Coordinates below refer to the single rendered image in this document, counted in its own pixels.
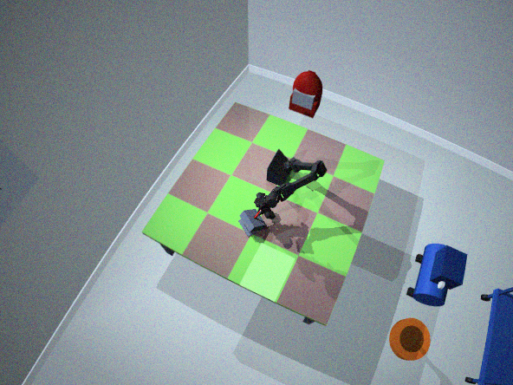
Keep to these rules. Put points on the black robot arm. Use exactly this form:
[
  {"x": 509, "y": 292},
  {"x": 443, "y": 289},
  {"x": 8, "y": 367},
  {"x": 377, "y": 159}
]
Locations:
[{"x": 289, "y": 188}]

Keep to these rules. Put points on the blue-grey flat panel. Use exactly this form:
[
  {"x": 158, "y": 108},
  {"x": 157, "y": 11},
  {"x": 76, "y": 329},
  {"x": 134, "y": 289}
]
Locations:
[{"x": 249, "y": 224}]

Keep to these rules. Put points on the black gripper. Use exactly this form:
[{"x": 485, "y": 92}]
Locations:
[{"x": 266, "y": 210}]

